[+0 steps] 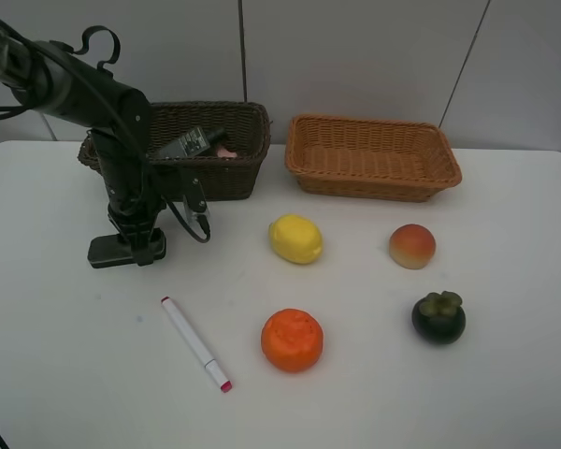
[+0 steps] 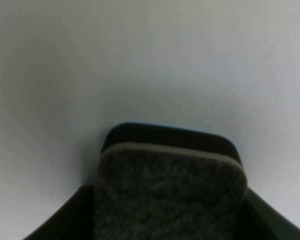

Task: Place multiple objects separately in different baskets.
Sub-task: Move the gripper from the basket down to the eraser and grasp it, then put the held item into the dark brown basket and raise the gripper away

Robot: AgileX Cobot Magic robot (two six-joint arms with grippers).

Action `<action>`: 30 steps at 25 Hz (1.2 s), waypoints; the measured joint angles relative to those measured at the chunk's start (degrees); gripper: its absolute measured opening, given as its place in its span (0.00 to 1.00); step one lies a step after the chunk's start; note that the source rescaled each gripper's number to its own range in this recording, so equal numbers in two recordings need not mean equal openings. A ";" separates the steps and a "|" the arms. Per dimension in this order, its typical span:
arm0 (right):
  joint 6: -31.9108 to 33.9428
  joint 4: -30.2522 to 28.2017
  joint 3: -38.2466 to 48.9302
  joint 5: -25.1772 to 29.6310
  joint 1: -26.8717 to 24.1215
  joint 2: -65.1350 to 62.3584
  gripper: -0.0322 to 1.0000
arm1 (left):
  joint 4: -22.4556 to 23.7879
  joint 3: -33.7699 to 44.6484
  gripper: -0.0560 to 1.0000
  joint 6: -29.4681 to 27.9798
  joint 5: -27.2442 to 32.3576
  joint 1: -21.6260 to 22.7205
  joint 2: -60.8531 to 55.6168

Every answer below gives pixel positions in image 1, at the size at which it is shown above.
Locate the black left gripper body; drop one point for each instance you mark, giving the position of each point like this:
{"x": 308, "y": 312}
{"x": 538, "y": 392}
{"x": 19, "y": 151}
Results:
{"x": 139, "y": 221}

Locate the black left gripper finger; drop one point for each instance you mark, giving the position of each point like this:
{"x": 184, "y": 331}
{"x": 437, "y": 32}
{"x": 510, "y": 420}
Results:
{"x": 127, "y": 244}
{"x": 143, "y": 253}

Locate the black whiteboard eraser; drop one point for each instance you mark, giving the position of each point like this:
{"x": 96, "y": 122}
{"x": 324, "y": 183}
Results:
{"x": 104, "y": 251}

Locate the dark grey square bottle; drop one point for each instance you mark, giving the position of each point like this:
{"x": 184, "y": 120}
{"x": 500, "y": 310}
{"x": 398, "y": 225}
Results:
{"x": 194, "y": 142}

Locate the pink bottle white cap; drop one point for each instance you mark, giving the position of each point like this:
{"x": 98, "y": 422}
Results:
{"x": 223, "y": 153}

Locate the white marker pink caps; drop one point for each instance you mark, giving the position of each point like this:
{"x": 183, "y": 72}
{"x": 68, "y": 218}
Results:
{"x": 196, "y": 344}

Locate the yellow lemon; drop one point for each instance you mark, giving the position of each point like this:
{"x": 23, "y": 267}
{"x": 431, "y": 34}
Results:
{"x": 296, "y": 239}

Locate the orange tangerine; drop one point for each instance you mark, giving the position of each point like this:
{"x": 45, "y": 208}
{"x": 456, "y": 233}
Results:
{"x": 292, "y": 340}

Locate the red-yellow peach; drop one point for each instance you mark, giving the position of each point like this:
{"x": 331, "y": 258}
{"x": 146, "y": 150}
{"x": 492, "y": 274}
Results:
{"x": 412, "y": 246}

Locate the dark mangosteen green calyx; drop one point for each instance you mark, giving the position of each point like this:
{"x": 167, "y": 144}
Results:
{"x": 439, "y": 318}

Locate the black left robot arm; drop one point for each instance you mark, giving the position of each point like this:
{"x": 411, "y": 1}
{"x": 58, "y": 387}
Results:
{"x": 49, "y": 77}

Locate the dark brown wicker basket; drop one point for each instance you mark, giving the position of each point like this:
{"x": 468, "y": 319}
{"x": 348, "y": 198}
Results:
{"x": 247, "y": 129}

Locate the orange wicker basket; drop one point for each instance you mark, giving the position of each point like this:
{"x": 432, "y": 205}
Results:
{"x": 375, "y": 159}

